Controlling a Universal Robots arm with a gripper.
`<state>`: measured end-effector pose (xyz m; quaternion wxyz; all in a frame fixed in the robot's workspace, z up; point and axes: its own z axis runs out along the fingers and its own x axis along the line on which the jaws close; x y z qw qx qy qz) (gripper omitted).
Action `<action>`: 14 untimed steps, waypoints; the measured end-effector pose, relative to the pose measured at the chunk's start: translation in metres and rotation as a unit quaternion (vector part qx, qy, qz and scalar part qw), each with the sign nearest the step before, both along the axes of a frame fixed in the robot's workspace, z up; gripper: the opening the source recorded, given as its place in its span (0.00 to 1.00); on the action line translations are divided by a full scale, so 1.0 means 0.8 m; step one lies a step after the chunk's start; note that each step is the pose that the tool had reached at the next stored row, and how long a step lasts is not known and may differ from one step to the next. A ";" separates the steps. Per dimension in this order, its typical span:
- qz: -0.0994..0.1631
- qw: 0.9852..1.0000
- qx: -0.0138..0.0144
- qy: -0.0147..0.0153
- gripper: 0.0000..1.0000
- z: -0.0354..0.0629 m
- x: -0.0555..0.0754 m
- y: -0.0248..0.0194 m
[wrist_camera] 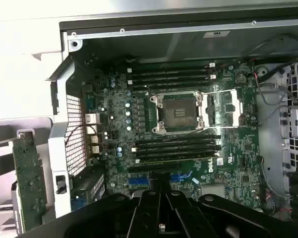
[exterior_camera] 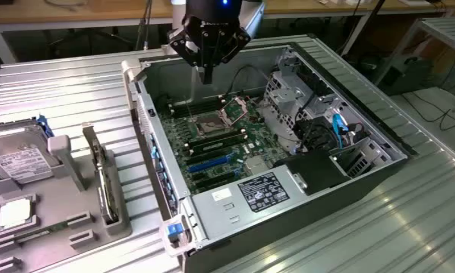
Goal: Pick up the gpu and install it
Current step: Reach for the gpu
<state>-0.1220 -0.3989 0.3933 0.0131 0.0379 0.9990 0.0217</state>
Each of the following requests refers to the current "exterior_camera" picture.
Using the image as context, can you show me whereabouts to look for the silver CPU chip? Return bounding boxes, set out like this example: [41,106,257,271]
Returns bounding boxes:
[0,198,33,228]

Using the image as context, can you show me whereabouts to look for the blue case latch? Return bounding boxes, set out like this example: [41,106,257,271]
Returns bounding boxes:
[165,223,185,237]

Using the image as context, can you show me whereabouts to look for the metal slat side table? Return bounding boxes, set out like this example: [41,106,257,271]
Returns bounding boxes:
[412,16,455,62]

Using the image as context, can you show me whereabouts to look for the CPU socket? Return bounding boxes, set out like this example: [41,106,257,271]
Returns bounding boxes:
[195,113,228,137]

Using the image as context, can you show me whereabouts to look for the silver chipset heatsink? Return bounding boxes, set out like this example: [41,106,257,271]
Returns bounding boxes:
[244,159,269,175]

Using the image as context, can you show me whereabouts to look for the green RAM stick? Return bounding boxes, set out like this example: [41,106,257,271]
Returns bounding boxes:
[14,220,69,243]

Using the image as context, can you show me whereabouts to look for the metal socket cover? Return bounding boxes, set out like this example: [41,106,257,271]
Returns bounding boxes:
[219,96,251,122]

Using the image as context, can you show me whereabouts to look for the metal disk bay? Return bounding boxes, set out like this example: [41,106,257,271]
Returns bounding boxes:
[328,139,395,179]

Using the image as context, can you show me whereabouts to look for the open black PC case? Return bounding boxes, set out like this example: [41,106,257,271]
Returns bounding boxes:
[120,39,418,273]

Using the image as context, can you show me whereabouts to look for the silver hard disk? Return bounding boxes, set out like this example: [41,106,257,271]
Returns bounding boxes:
[0,122,60,184]

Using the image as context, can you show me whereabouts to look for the black floor cable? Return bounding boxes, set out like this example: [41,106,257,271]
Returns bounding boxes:
[402,92,455,130]

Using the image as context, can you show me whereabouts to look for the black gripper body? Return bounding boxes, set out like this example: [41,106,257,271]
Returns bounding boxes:
[181,0,244,57]

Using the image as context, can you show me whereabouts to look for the wooden desk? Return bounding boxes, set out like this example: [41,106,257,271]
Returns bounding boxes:
[0,0,455,65]

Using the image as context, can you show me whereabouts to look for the green motherboard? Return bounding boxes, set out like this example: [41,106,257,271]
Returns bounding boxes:
[157,95,285,194]

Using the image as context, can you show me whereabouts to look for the black box on floor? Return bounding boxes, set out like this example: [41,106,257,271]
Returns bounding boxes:
[379,55,435,96]

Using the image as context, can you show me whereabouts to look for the metal drive cage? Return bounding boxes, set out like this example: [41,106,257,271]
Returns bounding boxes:
[263,69,330,150]

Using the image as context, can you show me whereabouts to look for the blue wire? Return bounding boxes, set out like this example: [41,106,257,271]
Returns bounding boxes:
[331,113,348,150]

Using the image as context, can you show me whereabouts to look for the black wire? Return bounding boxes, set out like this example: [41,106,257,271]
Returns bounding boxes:
[225,65,269,99]

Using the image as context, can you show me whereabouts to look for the grey parts rack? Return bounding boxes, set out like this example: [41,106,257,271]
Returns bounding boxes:
[0,135,133,273]

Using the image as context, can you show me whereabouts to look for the grey power supply unit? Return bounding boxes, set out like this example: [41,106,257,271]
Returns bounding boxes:
[191,164,312,239]

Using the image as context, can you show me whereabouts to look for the black chair base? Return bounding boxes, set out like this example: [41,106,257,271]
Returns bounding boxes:
[45,27,133,53]

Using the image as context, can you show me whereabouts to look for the thin hanging cable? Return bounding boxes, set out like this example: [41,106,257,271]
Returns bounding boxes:
[136,0,153,51]

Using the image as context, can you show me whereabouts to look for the black RAM slot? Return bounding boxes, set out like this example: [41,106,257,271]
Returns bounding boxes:
[169,99,223,113]
[172,104,227,119]

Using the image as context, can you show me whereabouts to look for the black RAM stick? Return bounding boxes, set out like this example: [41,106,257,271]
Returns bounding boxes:
[187,129,248,156]

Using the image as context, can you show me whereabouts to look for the green graphics card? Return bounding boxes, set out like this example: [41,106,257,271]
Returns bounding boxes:
[81,122,120,223]

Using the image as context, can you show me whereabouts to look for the black expansion slot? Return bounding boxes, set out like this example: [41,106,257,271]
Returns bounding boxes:
[184,150,228,166]
[193,172,239,191]

